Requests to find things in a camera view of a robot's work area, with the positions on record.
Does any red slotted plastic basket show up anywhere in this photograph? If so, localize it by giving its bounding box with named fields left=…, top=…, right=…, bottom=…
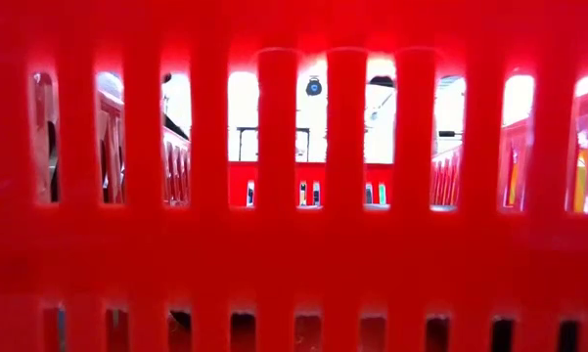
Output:
left=0, top=0, right=588, bottom=352

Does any black frame background table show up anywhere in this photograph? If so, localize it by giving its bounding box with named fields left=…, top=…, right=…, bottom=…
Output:
left=237, top=125, right=312, bottom=163

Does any yellow slotted plastic basket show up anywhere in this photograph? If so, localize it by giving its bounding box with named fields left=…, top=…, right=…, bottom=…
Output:
left=506, top=146, right=588, bottom=214

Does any black round hanging device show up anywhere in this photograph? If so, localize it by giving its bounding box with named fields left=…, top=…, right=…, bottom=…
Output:
left=305, top=75, right=323, bottom=98

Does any black slotted plastic basket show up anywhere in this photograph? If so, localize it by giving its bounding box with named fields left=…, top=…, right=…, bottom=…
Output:
left=47, top=119, right=61, bottom=202

